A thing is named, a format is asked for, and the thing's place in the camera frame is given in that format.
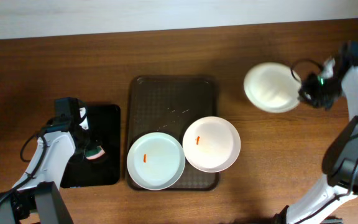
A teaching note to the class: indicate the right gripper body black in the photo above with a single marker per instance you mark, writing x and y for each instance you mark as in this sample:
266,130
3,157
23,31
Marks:
312,93

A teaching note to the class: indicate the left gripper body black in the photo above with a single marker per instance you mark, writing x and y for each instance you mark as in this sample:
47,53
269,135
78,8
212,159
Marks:
84,144

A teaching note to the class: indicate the green and pink sponge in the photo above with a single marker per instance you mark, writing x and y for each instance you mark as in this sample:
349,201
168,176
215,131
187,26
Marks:
95,153

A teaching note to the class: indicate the pinkish white plate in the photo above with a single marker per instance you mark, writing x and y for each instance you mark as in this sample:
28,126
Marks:
211,144

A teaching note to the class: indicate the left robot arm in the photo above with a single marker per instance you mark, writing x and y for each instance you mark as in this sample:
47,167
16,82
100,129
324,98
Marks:
65,139

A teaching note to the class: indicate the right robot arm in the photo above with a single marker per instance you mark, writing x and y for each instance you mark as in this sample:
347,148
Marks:
339,182

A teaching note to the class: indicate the black rectangular sponge tray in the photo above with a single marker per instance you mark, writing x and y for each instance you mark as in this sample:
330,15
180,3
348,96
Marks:
105,124

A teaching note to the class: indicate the brown plastic serving tray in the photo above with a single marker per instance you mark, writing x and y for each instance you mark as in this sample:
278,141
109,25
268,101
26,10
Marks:
170,104

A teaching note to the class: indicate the pale green plate bottom left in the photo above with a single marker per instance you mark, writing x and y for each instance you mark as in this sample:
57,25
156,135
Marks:
155,161

